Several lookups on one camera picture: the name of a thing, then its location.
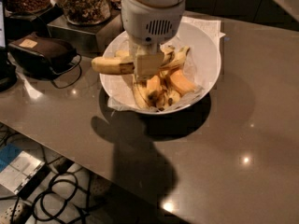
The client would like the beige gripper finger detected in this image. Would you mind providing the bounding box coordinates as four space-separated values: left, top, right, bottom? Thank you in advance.
129 40 164 81

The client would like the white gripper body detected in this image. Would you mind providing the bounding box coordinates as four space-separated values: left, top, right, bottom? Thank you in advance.
121 0 186 45

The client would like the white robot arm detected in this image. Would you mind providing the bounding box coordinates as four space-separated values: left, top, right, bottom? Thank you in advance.
121 0 299 80

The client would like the white bowl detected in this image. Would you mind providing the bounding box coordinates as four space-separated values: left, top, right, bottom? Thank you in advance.
99 18 222 115

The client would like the orange fruit piece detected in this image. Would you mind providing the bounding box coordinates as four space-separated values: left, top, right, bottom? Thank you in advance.
168 69 197 95

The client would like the white paper liner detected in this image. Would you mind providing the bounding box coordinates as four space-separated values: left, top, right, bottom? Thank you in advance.
107 16 226 113

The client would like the metal stand box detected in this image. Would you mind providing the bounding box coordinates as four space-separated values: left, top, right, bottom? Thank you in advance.
48 10 123 58

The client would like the glass jar with granola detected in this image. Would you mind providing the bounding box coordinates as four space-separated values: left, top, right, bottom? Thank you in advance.
58 0 111 25

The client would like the black card terminal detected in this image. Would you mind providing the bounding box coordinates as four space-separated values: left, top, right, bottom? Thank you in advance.
8 33 79 79

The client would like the silver box on floor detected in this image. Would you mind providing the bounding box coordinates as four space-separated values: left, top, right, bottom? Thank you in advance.
0 151 45 194

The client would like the black cable on floor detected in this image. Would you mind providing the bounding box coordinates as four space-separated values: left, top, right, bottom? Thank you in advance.
8 161 104 224

